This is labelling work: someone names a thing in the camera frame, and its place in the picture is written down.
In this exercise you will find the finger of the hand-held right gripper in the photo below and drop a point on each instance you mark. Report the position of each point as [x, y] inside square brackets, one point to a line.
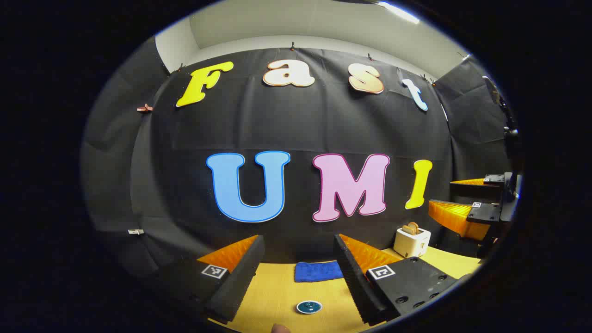
[476, 190]
[483, 213]

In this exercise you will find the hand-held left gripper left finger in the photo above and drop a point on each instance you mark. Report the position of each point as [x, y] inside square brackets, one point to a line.
[240, 282]

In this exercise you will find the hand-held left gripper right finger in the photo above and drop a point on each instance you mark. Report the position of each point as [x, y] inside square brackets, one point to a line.
[354, 282]

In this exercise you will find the teal teacup lid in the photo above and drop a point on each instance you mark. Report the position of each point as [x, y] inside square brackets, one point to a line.
[309, 306]

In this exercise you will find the blue towel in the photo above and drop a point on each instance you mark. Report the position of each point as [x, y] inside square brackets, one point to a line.
[318, 272]

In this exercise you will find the white toaster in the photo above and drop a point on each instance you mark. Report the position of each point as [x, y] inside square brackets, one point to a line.
[410, 245]

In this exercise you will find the toast slices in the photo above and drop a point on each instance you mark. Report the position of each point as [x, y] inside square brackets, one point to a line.
[410, 228]

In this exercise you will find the white clip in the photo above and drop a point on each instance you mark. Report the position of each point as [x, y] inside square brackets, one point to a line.
[135, 231]

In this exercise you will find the red clip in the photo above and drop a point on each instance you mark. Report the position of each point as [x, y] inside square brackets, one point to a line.
[144, 108]

